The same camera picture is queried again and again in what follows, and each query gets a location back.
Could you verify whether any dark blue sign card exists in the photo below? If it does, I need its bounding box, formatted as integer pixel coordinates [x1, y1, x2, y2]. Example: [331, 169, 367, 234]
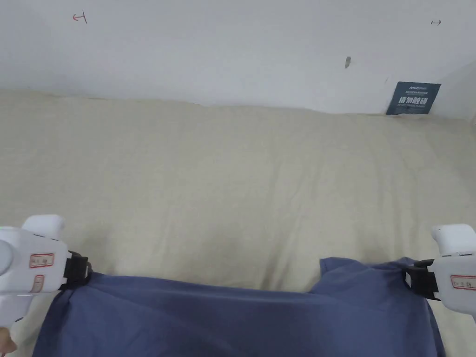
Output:
[385, 81, 443, 116]

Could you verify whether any person's left hand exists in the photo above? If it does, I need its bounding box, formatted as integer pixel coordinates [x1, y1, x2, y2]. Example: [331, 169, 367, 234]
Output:
[0, 327, 18, 357]

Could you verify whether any bed with beige sheet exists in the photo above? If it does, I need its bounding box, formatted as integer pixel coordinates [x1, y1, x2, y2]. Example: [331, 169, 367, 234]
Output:
[0, 88, 476, 357]

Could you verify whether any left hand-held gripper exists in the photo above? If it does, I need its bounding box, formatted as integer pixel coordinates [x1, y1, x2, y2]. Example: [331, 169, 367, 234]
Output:
[0, 214, 93, 331]

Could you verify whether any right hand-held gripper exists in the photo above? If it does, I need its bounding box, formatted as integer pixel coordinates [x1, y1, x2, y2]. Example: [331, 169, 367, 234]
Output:
[403, 223, 476, 324]

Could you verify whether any dark blue shirt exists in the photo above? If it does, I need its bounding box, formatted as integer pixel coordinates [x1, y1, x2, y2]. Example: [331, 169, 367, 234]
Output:
[33, 256, 445, 357]

